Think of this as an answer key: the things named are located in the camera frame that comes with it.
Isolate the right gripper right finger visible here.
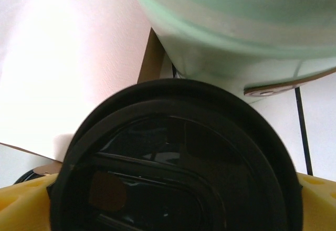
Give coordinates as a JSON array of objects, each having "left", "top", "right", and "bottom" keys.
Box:
[{"left": 295, "top": 172, "right": 336, "bottom": 231}]

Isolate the black plastic cup lid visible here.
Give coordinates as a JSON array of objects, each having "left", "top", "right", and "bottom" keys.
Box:
[{"left": 48, "top": 78, "right": 301, "bottom": 231}]

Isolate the mint green straw holder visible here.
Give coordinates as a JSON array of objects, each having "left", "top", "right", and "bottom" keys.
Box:
[{"left": 123, "top": 0, "right": 336, "bottom": 104}]

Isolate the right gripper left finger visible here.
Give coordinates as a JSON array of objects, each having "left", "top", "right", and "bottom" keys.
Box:
[{"left": 0, "top": 173, "right": 57, "bottom": 231}]

